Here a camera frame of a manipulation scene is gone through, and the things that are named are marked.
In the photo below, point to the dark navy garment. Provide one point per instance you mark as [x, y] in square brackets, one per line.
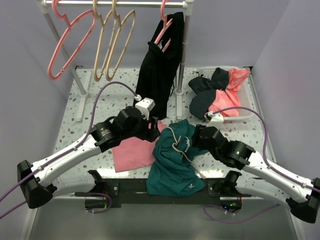
[206, 91]

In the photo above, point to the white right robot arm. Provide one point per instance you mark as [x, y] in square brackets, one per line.
[253, 175]

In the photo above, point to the teal green shorts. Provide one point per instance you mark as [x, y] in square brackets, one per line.
[173, 172]

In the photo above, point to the beige wooden hanger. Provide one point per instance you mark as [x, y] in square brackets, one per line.
[124, 27]
[99, 67]

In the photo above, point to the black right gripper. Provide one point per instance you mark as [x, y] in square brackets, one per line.
[195, 139]

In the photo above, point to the pink folded cloth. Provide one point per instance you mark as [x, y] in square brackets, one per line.
[133, 153]

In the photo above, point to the white plastic laundry basket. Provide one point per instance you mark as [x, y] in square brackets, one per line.
[244, 94]

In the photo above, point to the coral pink garment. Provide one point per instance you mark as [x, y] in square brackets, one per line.
[228, 97]

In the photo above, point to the black hanging shorts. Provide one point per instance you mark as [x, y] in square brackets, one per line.
[158, 69]

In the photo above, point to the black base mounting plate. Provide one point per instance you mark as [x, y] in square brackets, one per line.
[216, 191]

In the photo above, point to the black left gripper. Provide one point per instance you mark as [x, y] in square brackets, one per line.
[151, 134]

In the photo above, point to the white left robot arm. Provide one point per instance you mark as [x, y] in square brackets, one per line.
[40, 181]

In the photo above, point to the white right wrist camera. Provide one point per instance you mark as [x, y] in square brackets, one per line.
[214, 120]

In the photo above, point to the pink hanger holding black shorts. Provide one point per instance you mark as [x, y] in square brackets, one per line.
[166, 23]

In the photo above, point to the white clothes rack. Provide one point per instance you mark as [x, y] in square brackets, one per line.
[84, 87]

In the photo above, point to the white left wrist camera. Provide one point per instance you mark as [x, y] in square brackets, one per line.
[145, 106]

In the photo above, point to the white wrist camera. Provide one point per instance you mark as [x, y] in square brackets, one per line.
[145, 106]
[214, 120]

